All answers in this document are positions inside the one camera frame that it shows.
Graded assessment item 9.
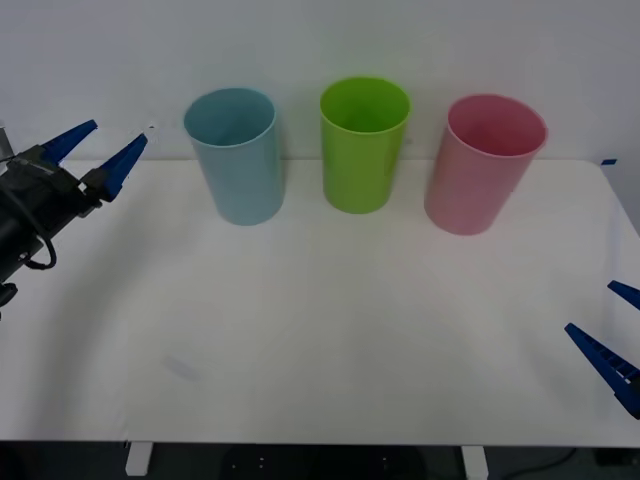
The pink plastic bin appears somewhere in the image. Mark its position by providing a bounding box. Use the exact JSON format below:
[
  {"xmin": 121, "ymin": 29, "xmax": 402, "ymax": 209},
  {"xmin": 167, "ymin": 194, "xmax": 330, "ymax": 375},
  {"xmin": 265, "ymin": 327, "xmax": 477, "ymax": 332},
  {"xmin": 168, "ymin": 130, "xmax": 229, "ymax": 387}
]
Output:
[{"xmin": 423, "ymin": 93, "xmax": 549, "ymax": 237}]

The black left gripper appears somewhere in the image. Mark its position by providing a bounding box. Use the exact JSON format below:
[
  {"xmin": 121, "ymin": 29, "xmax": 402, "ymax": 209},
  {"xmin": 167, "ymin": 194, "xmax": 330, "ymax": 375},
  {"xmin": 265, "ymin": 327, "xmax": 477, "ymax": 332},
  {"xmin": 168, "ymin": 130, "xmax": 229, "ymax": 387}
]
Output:
[{"xmin": 0, "ymin": 118, "xmax": 150, "ymax": 237}]

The black floor cable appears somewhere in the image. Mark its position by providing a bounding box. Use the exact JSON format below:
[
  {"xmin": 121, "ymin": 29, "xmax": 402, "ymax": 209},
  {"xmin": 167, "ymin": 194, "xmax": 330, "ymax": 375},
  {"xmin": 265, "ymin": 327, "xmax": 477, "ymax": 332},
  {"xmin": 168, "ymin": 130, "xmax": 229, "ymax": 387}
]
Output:
[{"xmin": 487, "ymin": 446, "xmax": 577, "ymax": 477}]

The white table leg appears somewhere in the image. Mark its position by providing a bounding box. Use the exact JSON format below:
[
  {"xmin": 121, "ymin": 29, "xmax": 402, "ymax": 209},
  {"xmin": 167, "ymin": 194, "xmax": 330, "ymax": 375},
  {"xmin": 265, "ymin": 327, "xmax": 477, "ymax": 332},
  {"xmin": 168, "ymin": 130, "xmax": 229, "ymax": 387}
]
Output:
[
  {"xmin": 124, "ymin": 442, "xmax": 153, "ymax": 477},
  {"xmin": 460, "ymin": 445, "xmax": 489, "ymax": 480}
]

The green plastic bin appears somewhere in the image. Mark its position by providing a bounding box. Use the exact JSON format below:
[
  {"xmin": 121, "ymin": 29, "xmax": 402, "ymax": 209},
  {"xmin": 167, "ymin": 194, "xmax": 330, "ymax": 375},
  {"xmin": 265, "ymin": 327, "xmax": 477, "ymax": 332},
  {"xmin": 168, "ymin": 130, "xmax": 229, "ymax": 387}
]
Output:
[{"xmin": 319, "ymin": 75, "xmax": 412, "ymax": 216}]

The pale blue plastic bin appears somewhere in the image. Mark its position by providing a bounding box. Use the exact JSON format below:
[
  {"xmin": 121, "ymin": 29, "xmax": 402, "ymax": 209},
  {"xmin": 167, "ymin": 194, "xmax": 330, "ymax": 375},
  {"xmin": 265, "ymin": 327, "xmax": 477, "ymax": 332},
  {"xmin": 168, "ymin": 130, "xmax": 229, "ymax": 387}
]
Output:
[{"xmin": 182, "ymin": 87, "xmax": 287, "ymax": 227}]

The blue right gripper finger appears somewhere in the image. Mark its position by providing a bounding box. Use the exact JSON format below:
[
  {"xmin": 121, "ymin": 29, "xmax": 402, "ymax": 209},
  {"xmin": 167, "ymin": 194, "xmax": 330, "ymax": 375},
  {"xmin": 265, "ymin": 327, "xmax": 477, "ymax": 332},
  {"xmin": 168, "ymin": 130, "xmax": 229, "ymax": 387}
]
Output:
[
  {"xmin": 607, "ymin": 280, "xmax": 640, "ymax": 311},
  {"xmin": 564, "ymin": 322, "xmax": 640, "ymax": 421}
]

